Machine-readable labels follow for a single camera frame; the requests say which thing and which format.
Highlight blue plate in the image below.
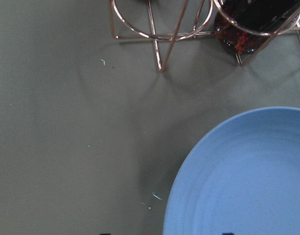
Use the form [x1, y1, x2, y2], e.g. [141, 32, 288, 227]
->
[163, 107, 300, 235]

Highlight tea bottle near front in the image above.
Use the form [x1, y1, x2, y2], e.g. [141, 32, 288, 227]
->
[214, 0, 300, 54]

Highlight copper wire bottle rack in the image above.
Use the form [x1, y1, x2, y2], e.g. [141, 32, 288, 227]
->
[108, 0, 300, 72]

